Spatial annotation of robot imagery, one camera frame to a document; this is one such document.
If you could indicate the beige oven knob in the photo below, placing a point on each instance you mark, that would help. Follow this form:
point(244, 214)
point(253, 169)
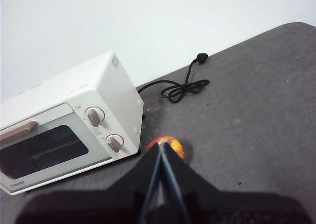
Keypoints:
point(94, 116)
point(114, 143)

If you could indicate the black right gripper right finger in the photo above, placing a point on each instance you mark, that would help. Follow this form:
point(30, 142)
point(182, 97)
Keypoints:
point(222, 206)

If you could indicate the red yellow apple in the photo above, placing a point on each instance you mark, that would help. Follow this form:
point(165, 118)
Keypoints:
point(178, 147)

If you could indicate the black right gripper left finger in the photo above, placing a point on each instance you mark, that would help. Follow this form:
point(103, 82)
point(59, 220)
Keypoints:
point(98, 206)

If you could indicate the cream toaster oven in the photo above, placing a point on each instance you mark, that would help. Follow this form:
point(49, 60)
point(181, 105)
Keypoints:
point(116, 85)

